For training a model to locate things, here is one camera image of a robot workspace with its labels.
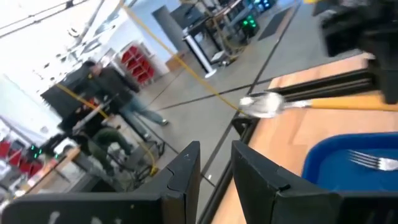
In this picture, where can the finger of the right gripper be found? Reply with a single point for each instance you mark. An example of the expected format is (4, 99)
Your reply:
(390, 81)

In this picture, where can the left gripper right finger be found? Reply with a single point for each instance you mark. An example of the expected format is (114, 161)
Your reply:
(264, 193)

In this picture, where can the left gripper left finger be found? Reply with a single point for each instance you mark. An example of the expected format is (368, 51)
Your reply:
(183, 186)

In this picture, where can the blue plastic tray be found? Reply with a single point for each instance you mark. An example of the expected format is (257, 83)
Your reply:
(329, 168)

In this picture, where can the black floor mat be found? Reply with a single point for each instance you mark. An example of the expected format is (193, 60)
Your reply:
(275, 23)

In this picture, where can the person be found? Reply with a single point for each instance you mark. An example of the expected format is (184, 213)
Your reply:
(115, 87)
(109, 137)

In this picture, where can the black machine with green lights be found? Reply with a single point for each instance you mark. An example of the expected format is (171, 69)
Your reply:
(250, 25)

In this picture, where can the red storage bins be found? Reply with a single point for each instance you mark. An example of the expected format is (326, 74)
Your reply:
(136, 65)
(18, 158)

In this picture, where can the wooden workbench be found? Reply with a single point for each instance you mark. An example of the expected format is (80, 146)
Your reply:
(53, 169)

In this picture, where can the square building pillar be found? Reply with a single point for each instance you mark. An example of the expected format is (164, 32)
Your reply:
(169, 25)

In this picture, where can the white post with base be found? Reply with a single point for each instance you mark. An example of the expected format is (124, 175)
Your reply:
(199, 56)

